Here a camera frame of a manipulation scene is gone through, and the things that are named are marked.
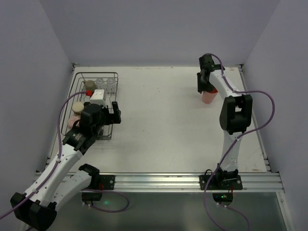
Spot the beige cup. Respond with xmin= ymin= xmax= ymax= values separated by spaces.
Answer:
xmin=72 ymin=102 xmax=84 ymax=116

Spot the tall salmon pink cup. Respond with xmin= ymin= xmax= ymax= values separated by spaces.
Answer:
xmin=202 ymin=89 xmax=218 ymax=104

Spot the pink mug with handle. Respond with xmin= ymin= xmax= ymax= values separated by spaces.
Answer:
xmin=67 ymin=116 xmax=80 ymax=129

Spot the clear glass cup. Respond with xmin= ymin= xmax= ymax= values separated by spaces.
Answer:
xmin=95 ymin=77 xmax=106 ymax=89
xmin=106 ymin=77 xmax=116 ymax=90

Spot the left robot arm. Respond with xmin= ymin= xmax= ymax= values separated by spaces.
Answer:
xmin=10 ymin=102 xmax=121 ymax=231

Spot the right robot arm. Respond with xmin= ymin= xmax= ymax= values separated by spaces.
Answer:
xmin=197 ymin=53 xmax=253 ymax=190

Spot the left controller box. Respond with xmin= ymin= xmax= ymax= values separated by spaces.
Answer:
xmin=81 ymin=192 xmax=103 ymax=203

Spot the controller box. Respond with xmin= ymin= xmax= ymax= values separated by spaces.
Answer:
xmin=81 ymin=192 xmax=103 ymax=203
xmin=212 ymin=192 xmax=233 ymax=206

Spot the right controller box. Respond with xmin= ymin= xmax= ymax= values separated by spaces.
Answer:
xmin=212 ymin=192 xmax=233 ymax=206

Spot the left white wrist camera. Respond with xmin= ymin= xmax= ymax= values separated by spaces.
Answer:
xmin=90 ymin=89 xmax=107 ymax=107

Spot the black wire dish rack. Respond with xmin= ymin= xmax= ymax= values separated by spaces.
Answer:
xmin=60 ymin=72 xmax=118 ymax=135

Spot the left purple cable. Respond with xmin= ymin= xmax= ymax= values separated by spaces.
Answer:
xmin=0 ymin=90 xmax=93 ymax=217

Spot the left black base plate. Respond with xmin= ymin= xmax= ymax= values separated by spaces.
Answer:
xmin=98 ymin=175 xmax=116 ymax=191

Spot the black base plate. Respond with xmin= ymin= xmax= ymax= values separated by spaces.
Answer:
xmin=199 ymin=175 xmax=243 ymax=191
xmin=98 ymin=175 xmax=116 ymax=191

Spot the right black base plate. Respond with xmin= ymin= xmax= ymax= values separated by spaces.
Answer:
xmin=199 ymin=175 xmax=243 ymax=191

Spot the aluminium mounting rail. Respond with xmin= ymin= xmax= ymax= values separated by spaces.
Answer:
xmin=31 ymin=172 xmax=284 ymax=193

